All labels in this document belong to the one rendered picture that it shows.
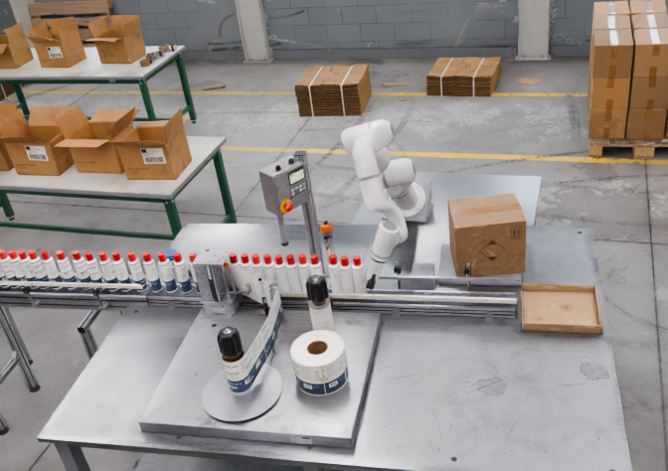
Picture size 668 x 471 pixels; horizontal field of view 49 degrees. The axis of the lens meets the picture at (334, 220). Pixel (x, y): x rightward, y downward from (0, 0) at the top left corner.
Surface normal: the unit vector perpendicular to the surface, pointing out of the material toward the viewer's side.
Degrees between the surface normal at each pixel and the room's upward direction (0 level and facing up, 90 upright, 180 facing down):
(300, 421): 0
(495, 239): 90
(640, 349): 0
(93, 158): 90
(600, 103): 91
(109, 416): 0
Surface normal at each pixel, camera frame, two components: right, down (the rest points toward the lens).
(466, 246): -0.01, 0.52
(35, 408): -0.12, -0.84
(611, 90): -0.29, 0.53
